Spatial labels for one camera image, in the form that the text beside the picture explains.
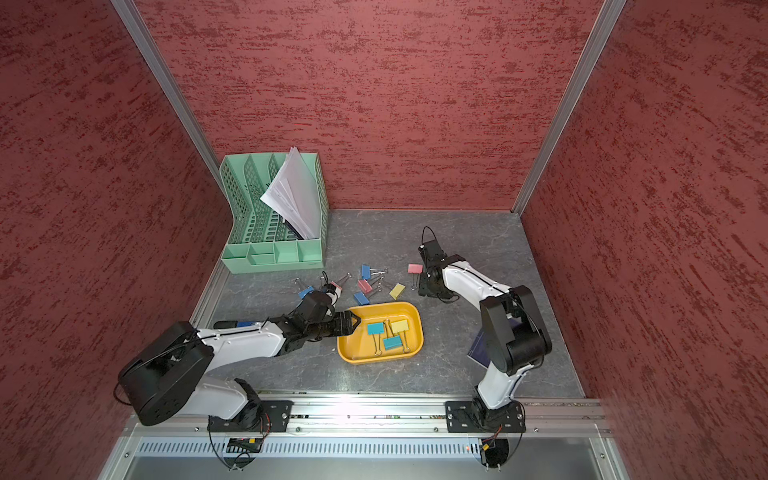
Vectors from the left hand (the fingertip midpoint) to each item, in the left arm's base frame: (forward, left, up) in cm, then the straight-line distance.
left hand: (351, 327), depth 88 cm
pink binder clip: (+17, +5, -2) cm, 18 cm away
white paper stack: (+39, +21, +19) cm, 48 cm away
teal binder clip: (-1, -8, -1) cm, 8 cm away
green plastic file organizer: (+35, +39, -1) cm, 52 cm away
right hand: (+11, -25, +2) cm, 27 cm away
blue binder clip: (+12, +17, -1) cm, 21 cm away
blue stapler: (+2, +41, -3) cm, 41 cm away
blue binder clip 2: (+19, -3, 0) cm, 20 cm away
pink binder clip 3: (+22, -21, -2) cm, 30 cm away
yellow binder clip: (+13, -14, 0) cm, 19 cm away
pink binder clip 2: (+14, -3, 0) cm, 14 cm away
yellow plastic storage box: (-6, -3, -1) cm, 7 cm away
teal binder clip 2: (-4, -13, -2) cm, 13 cm away
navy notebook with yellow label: (-6, -38, -1) cm, 39 cm away
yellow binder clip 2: (+1, -15, -1) cm, 15 cm away
